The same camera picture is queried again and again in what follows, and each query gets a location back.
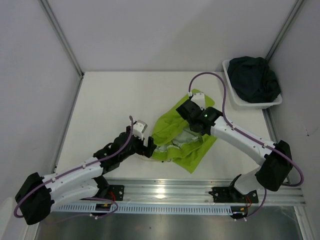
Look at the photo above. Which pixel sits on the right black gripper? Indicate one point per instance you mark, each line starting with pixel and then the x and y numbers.
pixel 203 110

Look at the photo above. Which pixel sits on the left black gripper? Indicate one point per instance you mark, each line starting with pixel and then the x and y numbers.
pixel 146 151

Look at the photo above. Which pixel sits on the lime green shorts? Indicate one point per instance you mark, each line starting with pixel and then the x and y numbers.
pixel 177 143

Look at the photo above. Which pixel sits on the dark green shorts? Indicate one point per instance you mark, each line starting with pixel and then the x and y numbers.
pixel 253 80

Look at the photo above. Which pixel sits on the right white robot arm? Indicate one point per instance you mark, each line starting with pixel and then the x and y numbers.
pixel 270 156

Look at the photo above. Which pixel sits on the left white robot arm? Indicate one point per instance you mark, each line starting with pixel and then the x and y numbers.
pixel 40 195

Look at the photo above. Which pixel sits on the white plastic basket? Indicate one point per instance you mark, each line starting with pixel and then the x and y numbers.
pixel 240 104

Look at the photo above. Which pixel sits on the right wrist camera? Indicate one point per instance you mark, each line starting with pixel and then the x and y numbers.
pixel 198 98

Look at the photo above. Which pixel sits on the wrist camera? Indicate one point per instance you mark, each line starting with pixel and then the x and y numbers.
pixel 139 128
pixel 198 98

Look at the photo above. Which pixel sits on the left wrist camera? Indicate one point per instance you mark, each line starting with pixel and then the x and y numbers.
pixel 139 128

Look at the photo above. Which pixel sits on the aluminium mounting rail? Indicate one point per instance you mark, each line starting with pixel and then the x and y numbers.
pixel 193 192

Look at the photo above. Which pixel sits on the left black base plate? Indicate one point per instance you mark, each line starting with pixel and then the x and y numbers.
pixel 112 191

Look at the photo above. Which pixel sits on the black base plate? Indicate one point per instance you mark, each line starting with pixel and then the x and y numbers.
pixel 112 191
pixel 223 194

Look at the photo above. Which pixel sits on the perforated cable tray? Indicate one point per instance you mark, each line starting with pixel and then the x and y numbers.
pixel 134 208

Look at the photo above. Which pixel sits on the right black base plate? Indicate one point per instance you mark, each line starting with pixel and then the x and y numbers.
pixel 223 194

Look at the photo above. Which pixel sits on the right aluminium frame post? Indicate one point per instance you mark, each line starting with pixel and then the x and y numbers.
pixel 285 28

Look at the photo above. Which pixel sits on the aluminium frame post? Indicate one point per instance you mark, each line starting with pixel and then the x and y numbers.
pixel 49 13
pixel 285 28

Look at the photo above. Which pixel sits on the left aluminium frame post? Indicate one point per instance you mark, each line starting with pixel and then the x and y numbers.
pixel 49 13

